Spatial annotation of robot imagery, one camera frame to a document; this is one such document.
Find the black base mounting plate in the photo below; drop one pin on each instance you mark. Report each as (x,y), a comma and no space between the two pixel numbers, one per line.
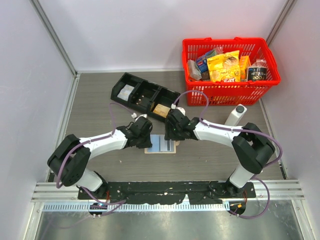
(168,192)

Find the red plastic shopping basket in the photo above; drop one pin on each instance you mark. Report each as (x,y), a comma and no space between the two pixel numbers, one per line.
(224,86)

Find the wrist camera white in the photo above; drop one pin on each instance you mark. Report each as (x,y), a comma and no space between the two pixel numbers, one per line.
(181,109)
(136,117)

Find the yellow chips bag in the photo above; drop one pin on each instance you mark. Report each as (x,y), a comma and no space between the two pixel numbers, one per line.
(224,67)

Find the black round can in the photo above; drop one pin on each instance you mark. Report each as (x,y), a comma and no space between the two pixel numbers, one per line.
(256,73)

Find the white cards in tray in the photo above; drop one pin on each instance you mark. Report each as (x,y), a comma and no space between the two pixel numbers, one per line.
(125,92)

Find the black three-compartment tray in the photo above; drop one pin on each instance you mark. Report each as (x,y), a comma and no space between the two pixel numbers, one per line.
(145,96)

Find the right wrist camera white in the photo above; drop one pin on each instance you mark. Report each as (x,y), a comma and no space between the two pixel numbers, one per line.
(181,109)

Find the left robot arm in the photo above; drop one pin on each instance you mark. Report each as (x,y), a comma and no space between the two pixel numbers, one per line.
(70,159)

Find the blue snack box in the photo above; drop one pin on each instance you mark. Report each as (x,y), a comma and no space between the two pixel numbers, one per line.
(201,63)

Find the beige leather card holder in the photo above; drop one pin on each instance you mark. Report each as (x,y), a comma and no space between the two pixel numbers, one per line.
(163,147)

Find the brown chocolate box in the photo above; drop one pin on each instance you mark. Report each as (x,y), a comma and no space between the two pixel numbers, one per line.
(205,76)

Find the green sponge pack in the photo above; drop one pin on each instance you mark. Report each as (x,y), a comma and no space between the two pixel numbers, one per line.
(211,53)

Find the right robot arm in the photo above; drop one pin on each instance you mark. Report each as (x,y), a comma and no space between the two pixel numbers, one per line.
(252,147)

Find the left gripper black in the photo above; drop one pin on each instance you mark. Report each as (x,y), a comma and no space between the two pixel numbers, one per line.
(147,143)

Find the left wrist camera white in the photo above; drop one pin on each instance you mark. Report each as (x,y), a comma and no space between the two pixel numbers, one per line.
(136,117)

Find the orange snack box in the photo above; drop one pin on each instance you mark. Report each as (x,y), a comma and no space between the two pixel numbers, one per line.
(244,63)

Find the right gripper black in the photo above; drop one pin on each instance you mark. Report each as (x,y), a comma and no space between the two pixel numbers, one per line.
(169,134)

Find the gold card in tray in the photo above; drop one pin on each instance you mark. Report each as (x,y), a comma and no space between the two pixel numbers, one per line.
(161,110)

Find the grey wrapped package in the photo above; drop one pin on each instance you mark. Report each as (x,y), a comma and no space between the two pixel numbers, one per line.
(194,71)

